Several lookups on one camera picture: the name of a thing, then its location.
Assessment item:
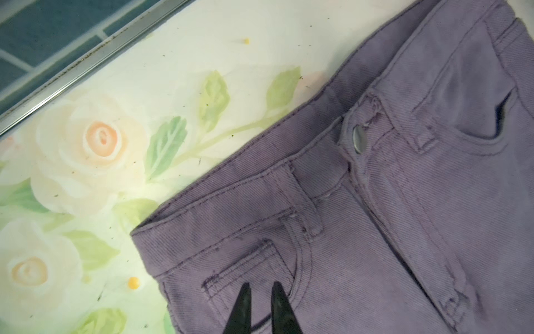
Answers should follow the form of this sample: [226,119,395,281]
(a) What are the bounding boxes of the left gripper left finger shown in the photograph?
[223,283,252,334]

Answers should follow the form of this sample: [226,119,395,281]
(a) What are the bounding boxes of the purple trousers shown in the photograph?
[132,1,533,333]

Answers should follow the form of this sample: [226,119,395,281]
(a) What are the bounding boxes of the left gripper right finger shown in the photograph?
[271,281,303,334]

